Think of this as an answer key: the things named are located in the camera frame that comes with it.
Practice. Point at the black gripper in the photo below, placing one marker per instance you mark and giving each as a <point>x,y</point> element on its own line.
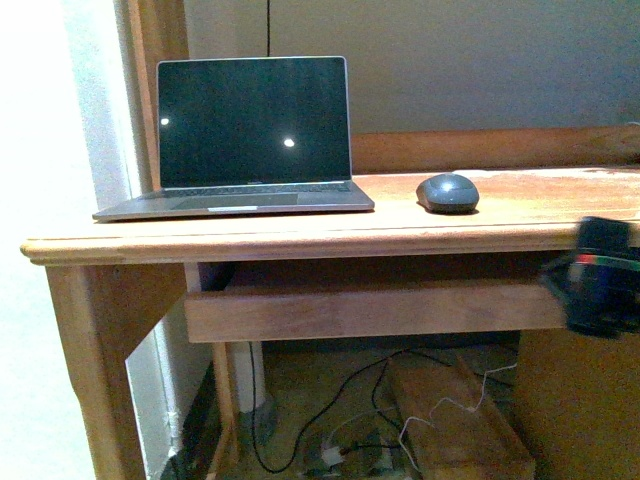
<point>597,283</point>

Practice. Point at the dark grey computer mouse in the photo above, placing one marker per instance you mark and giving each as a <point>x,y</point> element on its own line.
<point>448,194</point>

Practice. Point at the wooden desk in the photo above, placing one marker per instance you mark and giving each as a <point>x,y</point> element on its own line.
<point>577,397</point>

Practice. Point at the wooden rolling cart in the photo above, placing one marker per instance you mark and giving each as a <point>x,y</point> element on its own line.
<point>451,427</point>

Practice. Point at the power strip with plugs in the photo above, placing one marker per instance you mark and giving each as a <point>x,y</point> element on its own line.
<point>356,461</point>

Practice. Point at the wooden keyboard drawer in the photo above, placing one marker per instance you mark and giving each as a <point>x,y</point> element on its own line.
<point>272,314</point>

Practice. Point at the white pipe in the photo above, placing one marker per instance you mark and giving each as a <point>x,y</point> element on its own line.
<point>256,406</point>

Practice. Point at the grey laptop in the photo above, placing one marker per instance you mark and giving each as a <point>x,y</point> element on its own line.
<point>250,136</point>

